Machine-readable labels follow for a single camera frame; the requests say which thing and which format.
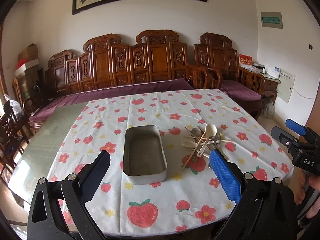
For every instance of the carved wooden armchair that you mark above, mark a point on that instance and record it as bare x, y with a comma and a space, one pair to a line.
216, 53

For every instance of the wooden side table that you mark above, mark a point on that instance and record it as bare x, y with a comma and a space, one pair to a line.
270, 89

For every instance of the stacked cardboard boxes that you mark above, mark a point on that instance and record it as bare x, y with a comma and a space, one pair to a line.
28, 77

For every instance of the red calendar card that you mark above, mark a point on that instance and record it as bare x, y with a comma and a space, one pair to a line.
245, 60

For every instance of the light bamboo chopstick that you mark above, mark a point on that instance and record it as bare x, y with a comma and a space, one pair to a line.
215, 139
191, 155

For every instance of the rectangular metal tin box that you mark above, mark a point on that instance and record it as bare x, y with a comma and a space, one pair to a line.
144, 160

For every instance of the person's right hand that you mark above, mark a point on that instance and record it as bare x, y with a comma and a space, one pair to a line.
306, 194

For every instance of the large cream plastic spoon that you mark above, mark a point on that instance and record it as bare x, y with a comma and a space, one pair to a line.
210, 131

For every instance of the long carved wooden sofa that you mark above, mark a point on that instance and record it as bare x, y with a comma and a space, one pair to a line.
158, 55

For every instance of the grey wall electrical panel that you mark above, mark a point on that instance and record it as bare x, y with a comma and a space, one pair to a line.
271, 20

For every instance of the metal fork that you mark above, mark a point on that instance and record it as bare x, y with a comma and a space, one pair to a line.
213, 144

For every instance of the metal spoon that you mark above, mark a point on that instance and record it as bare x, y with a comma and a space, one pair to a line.
196, 132

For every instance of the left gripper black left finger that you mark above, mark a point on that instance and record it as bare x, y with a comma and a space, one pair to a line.
46, 221

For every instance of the strawberry flower print tablecloth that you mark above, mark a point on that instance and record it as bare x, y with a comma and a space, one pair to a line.
154, 185

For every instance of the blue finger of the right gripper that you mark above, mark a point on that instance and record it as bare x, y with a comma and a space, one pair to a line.
297, 128

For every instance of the white wall distribution box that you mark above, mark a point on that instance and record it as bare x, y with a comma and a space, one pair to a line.
285, 86

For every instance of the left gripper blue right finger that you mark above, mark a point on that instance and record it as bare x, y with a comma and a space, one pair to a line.
263, 209

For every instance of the dark wooden chair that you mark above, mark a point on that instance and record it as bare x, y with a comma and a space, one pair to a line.
12, 135

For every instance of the small cream plastic spoon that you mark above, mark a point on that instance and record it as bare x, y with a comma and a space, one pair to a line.
189, 144

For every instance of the purple armchair cushion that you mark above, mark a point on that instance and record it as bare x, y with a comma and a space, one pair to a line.
239, 92

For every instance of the dark wooden chopstick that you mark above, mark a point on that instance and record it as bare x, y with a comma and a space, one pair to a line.
191, 133

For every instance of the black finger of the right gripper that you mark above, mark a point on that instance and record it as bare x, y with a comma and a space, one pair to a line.
285, 138

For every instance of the white box on side table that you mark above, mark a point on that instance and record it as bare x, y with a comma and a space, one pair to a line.
273, 72

